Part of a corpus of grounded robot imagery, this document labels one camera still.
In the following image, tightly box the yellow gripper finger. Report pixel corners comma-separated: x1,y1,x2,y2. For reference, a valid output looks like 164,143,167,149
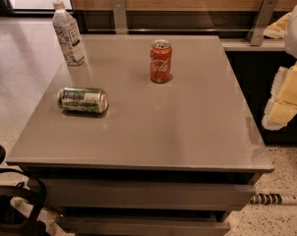
264,13,291,39
262,65,297,131

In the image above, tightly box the green soda can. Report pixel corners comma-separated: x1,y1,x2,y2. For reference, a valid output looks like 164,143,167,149
57,88,108,114

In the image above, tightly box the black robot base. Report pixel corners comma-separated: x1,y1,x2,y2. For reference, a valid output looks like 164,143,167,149
0,146,50,236

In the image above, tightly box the red Coca-Cola can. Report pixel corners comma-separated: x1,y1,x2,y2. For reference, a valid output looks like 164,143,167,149
149,39,172,84

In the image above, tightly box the grey drawer cabinet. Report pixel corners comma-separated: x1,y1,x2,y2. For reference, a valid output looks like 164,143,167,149
8,35,273,236

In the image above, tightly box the clear plastic water bottle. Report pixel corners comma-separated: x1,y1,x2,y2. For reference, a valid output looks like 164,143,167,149
52,0,85,66

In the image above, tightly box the right metal bracket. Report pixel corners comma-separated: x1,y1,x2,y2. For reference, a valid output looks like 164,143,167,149
247,0,278,46

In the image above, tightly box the metal bracket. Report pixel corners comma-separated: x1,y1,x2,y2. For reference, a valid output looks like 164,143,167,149
247,0,278,46
112,0,128,34

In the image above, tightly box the striped white cable plug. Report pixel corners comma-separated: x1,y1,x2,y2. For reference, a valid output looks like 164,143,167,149
250,194,297,206

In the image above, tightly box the left metal bracket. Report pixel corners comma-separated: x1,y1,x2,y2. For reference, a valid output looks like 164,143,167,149
112,0,128,34

